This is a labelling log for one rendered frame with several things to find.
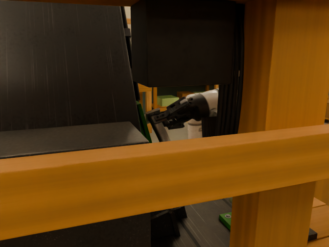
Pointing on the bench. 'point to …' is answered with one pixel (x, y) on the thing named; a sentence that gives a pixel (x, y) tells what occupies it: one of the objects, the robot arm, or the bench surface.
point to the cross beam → (153, 177)
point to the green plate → (143, 122)
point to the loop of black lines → (229, 88)
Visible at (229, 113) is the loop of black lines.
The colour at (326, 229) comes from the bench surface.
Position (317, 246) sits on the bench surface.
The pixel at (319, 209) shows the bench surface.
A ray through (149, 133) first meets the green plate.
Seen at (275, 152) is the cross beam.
